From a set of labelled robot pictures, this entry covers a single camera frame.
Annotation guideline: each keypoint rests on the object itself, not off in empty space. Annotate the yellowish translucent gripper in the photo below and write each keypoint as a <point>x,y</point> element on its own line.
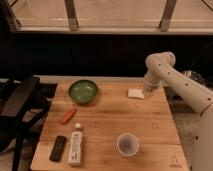
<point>147,89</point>

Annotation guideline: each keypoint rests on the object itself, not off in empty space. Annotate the metal window frame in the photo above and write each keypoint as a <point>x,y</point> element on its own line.
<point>141,17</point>

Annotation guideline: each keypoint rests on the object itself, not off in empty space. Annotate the white sponge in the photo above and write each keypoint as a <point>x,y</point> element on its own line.
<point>135,93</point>

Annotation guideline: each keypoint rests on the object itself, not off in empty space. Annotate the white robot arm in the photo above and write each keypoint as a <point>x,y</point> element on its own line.
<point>198,97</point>

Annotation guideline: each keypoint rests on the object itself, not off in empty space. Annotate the white bottle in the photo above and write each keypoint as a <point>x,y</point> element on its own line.
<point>75,145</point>

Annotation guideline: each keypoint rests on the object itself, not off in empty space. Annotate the blue bowl on stand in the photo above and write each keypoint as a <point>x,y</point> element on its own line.
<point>194,76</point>

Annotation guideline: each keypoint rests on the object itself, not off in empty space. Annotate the orange carrot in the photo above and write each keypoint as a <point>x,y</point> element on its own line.
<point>65,119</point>

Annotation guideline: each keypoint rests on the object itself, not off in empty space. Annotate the black chair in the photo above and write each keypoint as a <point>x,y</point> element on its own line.
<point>25,96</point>

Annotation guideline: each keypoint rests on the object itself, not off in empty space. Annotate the black remote control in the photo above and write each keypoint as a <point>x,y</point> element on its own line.
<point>58,148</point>

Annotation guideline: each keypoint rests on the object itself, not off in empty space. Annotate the green bowl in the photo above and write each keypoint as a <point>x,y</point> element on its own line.
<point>83,91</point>

